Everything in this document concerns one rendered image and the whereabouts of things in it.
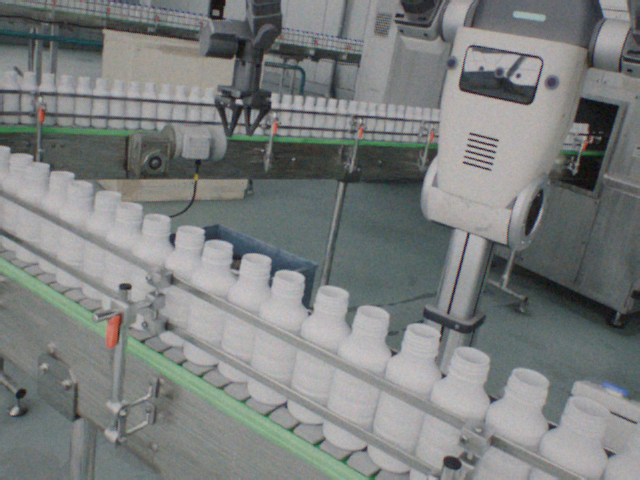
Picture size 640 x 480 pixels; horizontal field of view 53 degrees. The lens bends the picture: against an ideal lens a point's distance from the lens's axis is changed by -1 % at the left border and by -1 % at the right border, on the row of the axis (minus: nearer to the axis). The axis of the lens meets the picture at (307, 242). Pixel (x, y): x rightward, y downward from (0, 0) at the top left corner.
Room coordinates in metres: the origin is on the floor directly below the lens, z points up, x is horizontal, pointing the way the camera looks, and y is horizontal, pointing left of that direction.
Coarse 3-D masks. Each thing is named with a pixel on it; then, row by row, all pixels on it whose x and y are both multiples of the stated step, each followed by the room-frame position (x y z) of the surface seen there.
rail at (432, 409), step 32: (0, 192) 1.02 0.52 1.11; (64, 224) 0.92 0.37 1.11; (128, 256) 0.84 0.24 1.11; (96, 288) 0.87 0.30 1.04; (192, 288) 0.77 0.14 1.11; (256, 320) 0.71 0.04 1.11; (224, 352) 0.73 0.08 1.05; (320, 352) 0.65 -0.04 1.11; (384, 384) 0.61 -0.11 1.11; (320, 416) 0.65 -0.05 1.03; (448, 416) 0.57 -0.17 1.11; (384, 448) 0.60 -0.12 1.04; (512, 448) 0.53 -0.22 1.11; (608, 448) 0.55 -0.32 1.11
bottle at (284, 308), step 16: (288, 272) 0.74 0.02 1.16; (272, 288) 0.72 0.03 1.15; (288, 288) 0.71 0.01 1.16; (272, 304) 0.71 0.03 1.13; (288, 304) 0.71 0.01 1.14; (272, 320) 0.70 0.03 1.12; (288, 320) 0.70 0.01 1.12; (256, 336) 0.72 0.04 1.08; (272, 336) 0.70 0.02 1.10; (256, 352) 0.71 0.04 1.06; (272, 352) 0.70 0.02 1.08; (288, 352) 0.70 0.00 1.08; (256, 368) 0.71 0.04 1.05; (272, 368) 0.70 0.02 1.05; (288, 368) 0.70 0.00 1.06; (256, 384) 0.70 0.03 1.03; (288, 384) 0.71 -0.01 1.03; (256, 400) 0.70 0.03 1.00; (272, 400) 0.70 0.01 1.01
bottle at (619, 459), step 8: (632, 440) 0.51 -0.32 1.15; (632, 448) 0.50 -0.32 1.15; (616, 456) 0.52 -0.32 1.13; (624, 456) 0.51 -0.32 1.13; (632, 456) 0.50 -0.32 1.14; (608, 464) 0.51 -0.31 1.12; (616, 464) 0.51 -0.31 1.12; (624, 464) 0.50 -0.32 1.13; (632, 464) 0.50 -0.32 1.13; (608, 472) 0.51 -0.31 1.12; (616, 472) 0.50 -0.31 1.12; (624, 472) 0.50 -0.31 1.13; (632, 472) 0.49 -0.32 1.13
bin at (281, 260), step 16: (208, 240) 1.52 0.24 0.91; (224, 240) 1.53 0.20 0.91; (240, 240) 1.50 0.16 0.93; (256, 240) 1.47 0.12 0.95; (272, 256) 1.44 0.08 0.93; (288, 256) 1.42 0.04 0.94; (272, 272) 1.44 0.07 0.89; (304, 272) 1.34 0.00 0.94; (304, 288) 1.35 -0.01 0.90; (304, 304) 1.36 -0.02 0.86
